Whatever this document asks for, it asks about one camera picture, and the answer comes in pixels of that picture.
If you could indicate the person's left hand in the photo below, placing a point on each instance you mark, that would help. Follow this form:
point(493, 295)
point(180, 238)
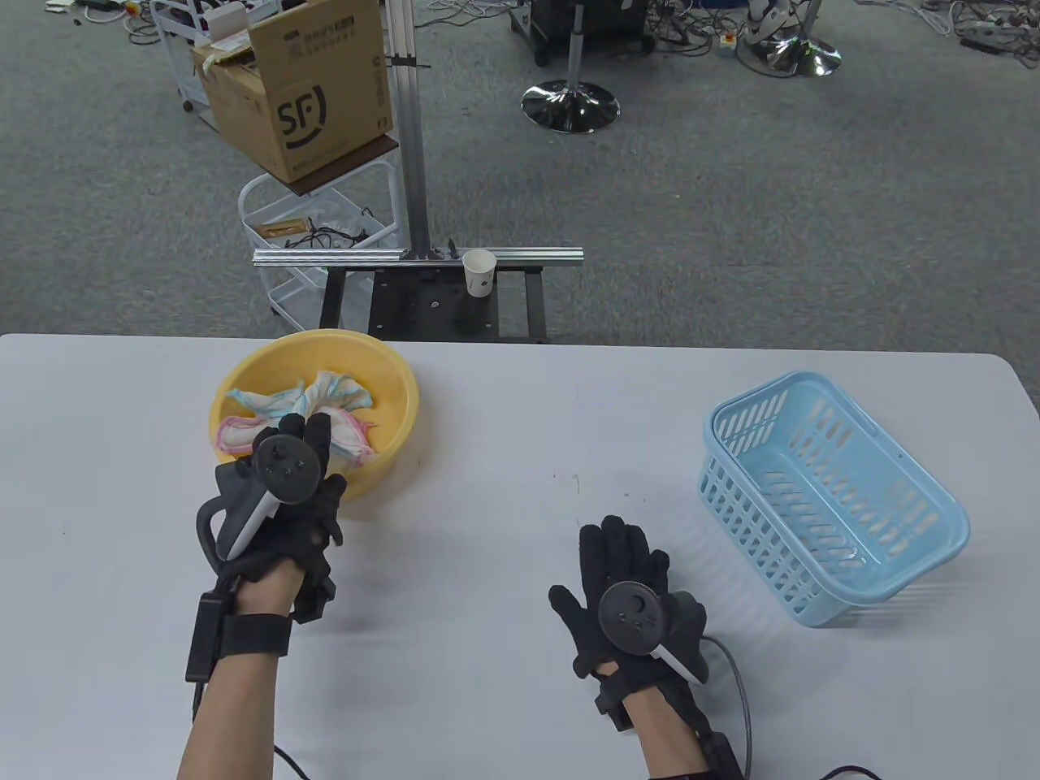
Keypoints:
point(276, 544)

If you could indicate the person's right hand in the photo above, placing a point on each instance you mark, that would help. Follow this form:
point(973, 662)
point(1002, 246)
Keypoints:
point(605, 650)

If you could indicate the person's right middle finger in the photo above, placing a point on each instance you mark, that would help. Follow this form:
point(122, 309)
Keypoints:
point(615, 548)

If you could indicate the person's right little finger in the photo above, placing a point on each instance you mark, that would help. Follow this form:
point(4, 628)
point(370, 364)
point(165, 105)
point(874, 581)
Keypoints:
point(659, 573)

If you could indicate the person's left thumb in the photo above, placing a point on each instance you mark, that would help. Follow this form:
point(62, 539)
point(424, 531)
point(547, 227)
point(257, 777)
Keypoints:
point(335, 512)

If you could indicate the person's right thumb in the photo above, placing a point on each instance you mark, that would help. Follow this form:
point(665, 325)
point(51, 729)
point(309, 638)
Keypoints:
point(569, 613)

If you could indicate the striped pastel cloth towel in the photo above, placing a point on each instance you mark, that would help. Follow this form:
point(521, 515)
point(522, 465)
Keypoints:
point(341, 398)

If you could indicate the person's right forearm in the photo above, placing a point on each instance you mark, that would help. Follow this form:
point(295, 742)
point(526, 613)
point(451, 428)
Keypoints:
point(670, 743)

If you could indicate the person's left forearm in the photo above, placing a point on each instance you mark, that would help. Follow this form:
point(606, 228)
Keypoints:
point(227, 715)

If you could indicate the black controller on right glove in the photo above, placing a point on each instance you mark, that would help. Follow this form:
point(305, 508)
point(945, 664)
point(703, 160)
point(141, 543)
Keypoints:
point(638, 617)

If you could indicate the black controller on glove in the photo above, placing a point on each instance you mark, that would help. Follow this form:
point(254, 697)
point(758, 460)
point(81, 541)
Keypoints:
point(280, 471)
point(638, 617)

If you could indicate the black controller on left glove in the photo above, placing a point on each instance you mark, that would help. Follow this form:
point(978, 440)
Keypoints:
point(280, 471)

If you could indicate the yellow plastic basin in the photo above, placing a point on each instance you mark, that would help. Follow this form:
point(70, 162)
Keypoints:
point(390, 390)

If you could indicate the light blue plastic basket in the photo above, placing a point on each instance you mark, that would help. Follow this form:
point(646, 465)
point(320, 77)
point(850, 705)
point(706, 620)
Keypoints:
point(829, 504)

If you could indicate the black metal stand base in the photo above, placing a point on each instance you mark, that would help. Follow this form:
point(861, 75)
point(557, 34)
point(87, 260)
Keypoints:
point(422, 305)

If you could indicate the white paper cup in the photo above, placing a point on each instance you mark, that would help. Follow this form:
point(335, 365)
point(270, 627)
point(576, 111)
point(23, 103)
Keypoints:
point(479, 272)

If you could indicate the brown cardboard box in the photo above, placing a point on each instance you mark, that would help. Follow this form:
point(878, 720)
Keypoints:
point(317, 89)

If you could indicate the chrome round stool base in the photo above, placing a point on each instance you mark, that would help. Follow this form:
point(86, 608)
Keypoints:
point(569, 106)

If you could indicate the white metal cart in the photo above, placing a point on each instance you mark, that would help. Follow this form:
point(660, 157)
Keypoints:
point(183, 49)

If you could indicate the chrome round stand base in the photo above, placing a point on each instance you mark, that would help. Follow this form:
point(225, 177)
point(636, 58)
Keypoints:
point(792, 57)

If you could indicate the white power strip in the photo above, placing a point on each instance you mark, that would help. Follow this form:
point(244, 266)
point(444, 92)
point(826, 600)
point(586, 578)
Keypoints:
point(995, 32)

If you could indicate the aluminium profile rail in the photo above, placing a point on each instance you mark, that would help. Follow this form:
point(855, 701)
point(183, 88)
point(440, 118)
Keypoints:
point(366, 257)

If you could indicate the aluminium profile post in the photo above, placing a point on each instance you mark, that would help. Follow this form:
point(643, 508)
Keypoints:
point(409, 130)

